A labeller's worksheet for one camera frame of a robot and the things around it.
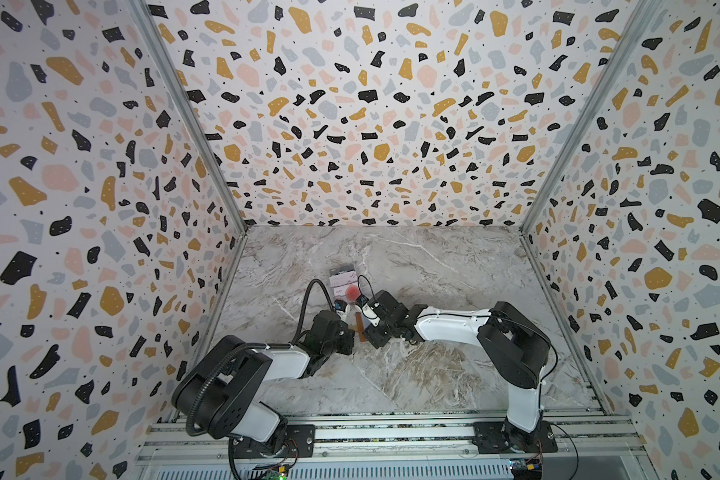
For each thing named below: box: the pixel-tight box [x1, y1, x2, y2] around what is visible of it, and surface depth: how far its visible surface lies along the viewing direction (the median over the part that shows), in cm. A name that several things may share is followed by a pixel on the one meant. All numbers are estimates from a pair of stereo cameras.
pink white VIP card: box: [329, 270, 358, 288], surface depth 102 cm
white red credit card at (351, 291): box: [336, 284, 361, 301], surface depth 99 cm
